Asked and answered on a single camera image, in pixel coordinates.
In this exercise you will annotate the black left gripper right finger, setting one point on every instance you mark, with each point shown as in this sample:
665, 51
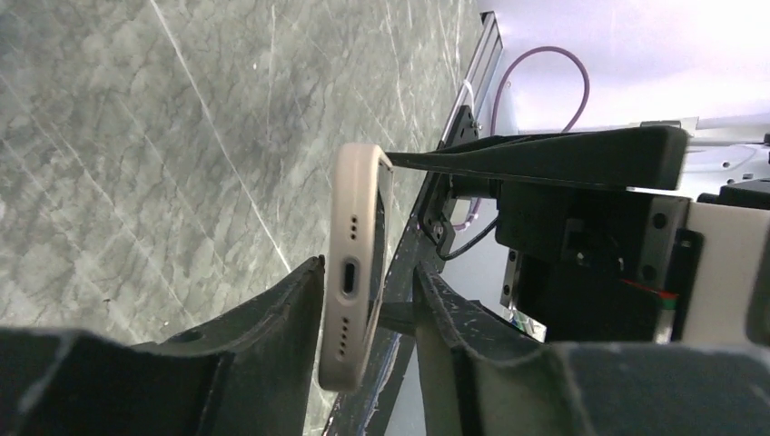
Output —
480, 376

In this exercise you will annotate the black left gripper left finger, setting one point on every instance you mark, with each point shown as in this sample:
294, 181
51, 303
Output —
246, 372

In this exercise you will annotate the black smartphone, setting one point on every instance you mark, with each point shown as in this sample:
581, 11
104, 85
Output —
380, 239

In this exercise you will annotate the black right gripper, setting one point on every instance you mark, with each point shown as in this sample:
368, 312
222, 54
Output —
614, 266

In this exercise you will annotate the beige phone case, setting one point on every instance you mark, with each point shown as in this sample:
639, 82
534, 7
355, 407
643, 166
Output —
345, 343

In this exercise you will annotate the aluminium rail frame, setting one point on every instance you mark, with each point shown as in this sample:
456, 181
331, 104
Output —
472, 104

